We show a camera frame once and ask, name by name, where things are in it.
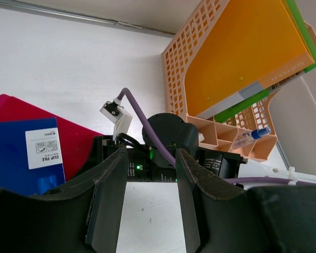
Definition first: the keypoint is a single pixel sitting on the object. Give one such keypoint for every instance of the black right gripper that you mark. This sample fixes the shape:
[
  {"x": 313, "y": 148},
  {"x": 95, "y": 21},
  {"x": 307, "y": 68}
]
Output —
[{"x": 105, "y": 156}]

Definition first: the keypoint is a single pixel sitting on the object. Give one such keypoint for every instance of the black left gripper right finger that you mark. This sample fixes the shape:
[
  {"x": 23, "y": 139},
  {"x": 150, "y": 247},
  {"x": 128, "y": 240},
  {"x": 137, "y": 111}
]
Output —
[{"x": 220, "y": 217}]

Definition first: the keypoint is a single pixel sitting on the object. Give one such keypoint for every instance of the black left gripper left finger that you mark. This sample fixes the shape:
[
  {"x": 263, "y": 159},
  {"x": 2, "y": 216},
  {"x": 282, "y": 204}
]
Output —
[{"x": 82, "y": 215}]

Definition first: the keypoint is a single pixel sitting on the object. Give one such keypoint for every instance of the red folder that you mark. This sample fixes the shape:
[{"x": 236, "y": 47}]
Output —
[{"x": 76, "y": 140}]

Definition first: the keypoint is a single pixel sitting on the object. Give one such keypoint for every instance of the blue folder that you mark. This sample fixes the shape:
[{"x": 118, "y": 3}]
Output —
[{"x": 30, "y": 156}]

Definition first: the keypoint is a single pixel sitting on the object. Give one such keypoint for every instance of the white grey eraser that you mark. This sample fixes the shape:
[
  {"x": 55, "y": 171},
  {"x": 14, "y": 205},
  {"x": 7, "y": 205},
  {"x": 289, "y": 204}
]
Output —
[{"x": 201, "y": 137}]

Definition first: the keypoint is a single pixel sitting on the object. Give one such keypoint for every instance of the blue capped pen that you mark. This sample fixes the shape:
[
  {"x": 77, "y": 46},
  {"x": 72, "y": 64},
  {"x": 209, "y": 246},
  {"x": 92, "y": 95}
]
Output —
[{"x": 247, "y": 138}]

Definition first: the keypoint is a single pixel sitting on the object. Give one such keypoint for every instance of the peach plastic desk organizer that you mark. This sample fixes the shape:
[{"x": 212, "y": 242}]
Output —
[{"x": 218, "y": 136}]

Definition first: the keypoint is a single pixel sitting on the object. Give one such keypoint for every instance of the green clip file folder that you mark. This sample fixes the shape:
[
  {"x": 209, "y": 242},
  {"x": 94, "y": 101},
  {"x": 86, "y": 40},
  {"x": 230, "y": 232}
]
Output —
[{"x": 309, "y": 41}]

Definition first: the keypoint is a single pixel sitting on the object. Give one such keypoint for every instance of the orange folder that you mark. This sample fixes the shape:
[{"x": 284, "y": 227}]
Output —
[{"x": 242, "y": 48}]

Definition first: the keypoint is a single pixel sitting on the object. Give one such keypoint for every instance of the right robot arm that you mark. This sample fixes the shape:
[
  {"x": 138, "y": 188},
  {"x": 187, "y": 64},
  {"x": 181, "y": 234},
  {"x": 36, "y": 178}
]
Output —
[{"x": 147, "y": 163}]

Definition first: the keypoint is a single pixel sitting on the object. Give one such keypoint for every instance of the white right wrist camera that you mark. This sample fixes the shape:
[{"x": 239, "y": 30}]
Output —
[{"x": 119, "y": 116}]

